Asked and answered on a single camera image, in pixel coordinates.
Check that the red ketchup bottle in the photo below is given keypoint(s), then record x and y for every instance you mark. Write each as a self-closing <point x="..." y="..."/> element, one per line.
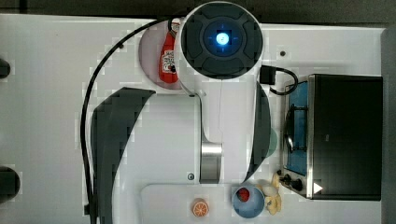
<point x="167" y="69"/>

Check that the blue bowl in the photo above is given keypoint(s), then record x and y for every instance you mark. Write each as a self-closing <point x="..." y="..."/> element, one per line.
<point x="253" y="207"/>

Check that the yellow banana toy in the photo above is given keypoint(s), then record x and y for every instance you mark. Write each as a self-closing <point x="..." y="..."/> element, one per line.
<point x="270" y="190"/>

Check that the pink round plate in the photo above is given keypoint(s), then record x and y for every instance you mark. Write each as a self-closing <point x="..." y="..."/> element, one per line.
<point x="150" y="46"/>

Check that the green round plate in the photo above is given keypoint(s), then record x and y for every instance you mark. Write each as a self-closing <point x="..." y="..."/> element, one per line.
<point x="272" y="144"/>

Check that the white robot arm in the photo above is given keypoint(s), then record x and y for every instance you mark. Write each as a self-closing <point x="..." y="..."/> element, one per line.
<point x="214" y="130"/>

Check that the red strawberry toy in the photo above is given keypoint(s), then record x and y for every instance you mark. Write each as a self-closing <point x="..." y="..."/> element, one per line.
<point x="243" y="194"/>

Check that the orange slice toy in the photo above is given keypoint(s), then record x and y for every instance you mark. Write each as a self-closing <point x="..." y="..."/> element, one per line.
<point x="200" y="207"/>

